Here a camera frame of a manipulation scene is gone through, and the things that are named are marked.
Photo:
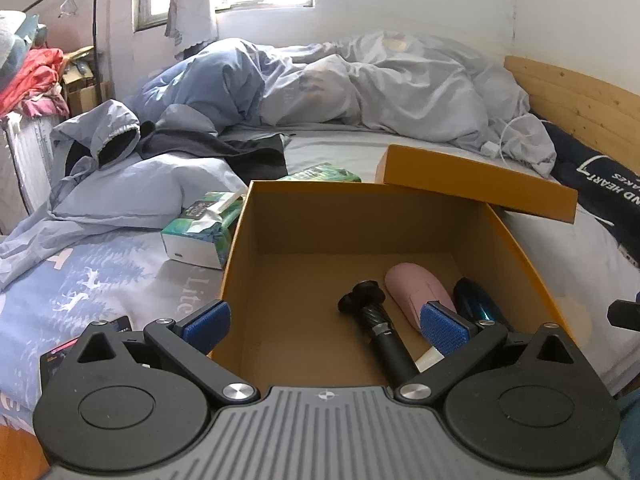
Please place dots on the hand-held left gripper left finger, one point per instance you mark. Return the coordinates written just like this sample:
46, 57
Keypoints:
207, 322

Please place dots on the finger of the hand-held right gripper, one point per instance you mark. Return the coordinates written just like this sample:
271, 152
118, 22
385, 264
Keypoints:
625, 315

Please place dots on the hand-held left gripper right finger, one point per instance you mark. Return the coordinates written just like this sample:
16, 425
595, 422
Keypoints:
445, 330

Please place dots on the blue black electric shaver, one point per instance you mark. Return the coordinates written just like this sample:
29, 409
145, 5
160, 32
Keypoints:
475, 300

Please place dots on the pink computer mouse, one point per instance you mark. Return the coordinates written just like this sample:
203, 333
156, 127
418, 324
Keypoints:
410, 285

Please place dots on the orange cardboard box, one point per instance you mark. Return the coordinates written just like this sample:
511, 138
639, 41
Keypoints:
310, 225

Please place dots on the white plastic item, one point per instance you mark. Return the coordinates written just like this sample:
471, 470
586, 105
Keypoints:
430, 359

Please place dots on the black selfie stick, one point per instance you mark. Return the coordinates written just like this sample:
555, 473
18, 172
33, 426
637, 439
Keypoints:
385, 340

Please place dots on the green tissue pack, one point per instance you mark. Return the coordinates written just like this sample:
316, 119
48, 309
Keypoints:
195, 250

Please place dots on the blue printed blanket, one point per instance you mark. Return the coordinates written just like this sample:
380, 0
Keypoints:
115, 280

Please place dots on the person's jeans leg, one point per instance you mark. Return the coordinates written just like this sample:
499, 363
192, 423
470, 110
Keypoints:
631, 425

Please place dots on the navy printed pillow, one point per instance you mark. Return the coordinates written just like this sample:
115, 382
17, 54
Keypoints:
590, 185

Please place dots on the orange box lid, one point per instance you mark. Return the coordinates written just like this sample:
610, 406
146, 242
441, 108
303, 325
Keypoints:
475, 185

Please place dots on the light blue jacket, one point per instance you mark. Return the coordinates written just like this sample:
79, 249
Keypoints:
150, 185

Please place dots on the dark smartphone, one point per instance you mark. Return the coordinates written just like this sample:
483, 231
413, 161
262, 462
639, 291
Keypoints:
55, 360

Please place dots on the dark grey cloth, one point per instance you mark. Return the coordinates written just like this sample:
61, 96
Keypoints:
200, 145

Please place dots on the green snack packet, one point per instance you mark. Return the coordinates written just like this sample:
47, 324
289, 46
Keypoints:
325, 172

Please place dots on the wooden headboard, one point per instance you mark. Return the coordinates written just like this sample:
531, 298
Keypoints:
575, 95

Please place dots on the white metal rack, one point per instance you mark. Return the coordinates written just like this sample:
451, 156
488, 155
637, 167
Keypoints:
25, 160

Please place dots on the grey blue duvet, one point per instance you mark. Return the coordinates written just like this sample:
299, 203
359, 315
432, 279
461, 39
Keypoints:
400, 85

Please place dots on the brown cardboard carton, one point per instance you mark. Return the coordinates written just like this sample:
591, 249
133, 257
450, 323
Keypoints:
85, 97

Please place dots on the red clothes pile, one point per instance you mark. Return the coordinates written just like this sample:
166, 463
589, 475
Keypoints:
35, 75

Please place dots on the white curtain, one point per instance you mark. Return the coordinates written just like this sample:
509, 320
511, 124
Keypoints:
190, 20

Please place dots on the black metal clothes rack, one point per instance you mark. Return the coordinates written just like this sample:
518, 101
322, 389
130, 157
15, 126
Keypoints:
95, 20

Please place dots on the grey white plush toy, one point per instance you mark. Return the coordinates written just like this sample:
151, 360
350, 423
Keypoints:
15, 40

